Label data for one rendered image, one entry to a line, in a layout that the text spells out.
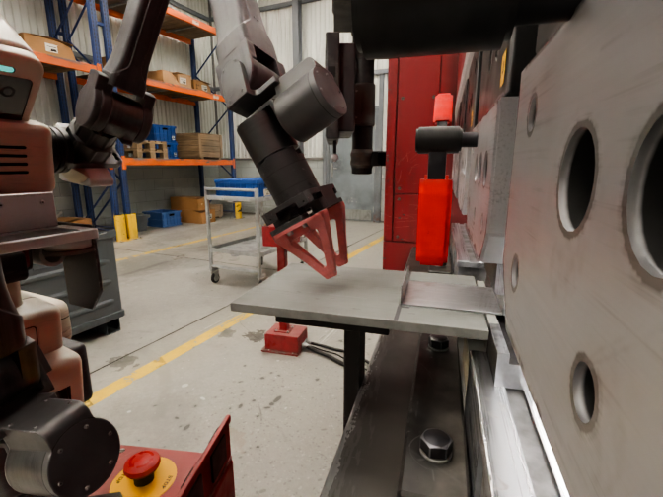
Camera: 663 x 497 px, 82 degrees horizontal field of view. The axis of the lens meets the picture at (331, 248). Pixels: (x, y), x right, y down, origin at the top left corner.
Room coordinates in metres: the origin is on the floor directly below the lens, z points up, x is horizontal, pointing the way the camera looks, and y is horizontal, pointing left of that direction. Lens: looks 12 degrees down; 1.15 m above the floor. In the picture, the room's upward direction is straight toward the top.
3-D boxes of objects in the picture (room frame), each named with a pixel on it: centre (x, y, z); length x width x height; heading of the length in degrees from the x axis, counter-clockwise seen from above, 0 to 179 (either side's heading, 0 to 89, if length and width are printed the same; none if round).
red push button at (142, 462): (0.38, 0.22, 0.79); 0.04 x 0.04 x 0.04
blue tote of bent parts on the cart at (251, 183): (3.72, 0.82, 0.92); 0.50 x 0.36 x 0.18; 65
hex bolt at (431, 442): (0.28, -0.09, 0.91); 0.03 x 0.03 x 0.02
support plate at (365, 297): (0.44, -0.04, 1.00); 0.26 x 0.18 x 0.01; 74
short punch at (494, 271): (0.40, -0.18, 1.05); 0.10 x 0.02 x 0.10; 164
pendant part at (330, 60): (1.67, -0.04, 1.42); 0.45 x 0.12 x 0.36; 0
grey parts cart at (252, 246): (3.87, 0.74, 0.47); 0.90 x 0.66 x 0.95; 155
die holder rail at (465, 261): (0.93, -0.33, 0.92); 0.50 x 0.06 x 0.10; 164
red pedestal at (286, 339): (2.26, 0.30, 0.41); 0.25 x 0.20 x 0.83; 74
